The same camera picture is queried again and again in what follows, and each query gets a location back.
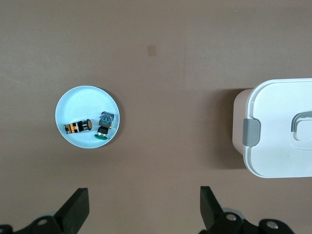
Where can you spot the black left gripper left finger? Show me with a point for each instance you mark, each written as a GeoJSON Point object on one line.
{"type": "Point", "coordinates": [73, 214]}

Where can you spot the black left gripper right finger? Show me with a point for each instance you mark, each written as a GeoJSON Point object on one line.
{"type": "Point", "coordinates": [214, 217]}

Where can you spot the orange push-button switch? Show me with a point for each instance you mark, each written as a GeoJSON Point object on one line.
{"type": "Point", "coordinates": [76, 126]}

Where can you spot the white lidded box grey latches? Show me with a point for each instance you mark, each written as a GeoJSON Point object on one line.
{"type": "Point", "coordinates": [280, 151]}

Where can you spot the light blue round plate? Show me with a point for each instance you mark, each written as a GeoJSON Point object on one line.
{"type": "Point", "coordinates": [83, 104]}

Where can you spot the brown tape patch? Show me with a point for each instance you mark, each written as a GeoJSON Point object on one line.
{"type": "Point", "coordinates": [151, 50]}

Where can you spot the green push-button switch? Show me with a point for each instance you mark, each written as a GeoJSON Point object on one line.
{"type": "Point", "coordinates": [104, 126]}

